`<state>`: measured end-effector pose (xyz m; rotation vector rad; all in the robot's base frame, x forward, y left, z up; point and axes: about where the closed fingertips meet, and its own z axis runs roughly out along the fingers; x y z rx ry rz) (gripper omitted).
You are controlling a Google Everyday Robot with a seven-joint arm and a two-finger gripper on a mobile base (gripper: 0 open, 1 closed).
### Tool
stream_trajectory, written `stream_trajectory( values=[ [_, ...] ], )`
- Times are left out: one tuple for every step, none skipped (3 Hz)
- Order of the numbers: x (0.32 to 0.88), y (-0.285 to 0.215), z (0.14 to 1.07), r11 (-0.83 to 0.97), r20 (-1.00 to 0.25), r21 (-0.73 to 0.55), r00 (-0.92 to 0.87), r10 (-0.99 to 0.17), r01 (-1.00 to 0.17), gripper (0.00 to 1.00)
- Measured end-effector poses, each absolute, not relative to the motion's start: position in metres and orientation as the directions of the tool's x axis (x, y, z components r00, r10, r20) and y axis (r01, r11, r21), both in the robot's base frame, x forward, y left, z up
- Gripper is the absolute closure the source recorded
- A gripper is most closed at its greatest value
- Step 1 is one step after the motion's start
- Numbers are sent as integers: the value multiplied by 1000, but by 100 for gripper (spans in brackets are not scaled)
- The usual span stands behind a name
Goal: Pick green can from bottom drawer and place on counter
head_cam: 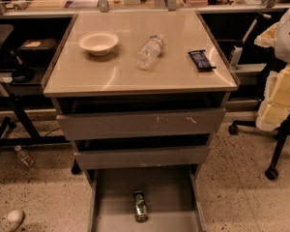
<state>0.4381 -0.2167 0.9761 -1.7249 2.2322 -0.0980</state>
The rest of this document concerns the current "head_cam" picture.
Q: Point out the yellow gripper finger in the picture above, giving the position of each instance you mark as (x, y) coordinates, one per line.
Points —
(268, 37)
(275, 108)

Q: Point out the clear plastic water bottle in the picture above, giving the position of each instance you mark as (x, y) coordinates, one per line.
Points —
(149, 52)

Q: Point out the white handheld tool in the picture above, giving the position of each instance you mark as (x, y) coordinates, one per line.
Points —
(237, 49)

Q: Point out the green soda can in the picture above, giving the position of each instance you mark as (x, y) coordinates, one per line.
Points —
(140, 209)

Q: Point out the grey middle drawer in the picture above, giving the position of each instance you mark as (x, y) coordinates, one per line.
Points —
(148, 157)

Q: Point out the dark blue snack bar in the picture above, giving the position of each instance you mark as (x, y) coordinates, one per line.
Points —
(201, 61)

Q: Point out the white paper bowl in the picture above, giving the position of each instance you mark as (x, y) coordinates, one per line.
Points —
(98, 43)

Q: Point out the water bottle on floor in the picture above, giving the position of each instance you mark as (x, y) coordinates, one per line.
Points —
(24, 156)

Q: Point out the grey top drawer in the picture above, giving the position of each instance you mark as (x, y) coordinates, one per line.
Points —
(140, 123)

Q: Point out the grey open bottom drawer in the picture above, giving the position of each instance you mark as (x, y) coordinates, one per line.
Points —
(152, 199)

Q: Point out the grey drawer cabinet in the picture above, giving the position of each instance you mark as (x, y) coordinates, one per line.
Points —
(80, 83)

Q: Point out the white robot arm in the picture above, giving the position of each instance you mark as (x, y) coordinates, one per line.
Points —
(282, 47)

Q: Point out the black joystick device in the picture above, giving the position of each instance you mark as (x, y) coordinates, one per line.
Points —
(22, 72)

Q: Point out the black box under desk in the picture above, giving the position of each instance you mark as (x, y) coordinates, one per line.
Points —
(40, 48)

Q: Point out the white shoe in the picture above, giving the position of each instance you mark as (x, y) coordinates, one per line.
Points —
(11, 221)

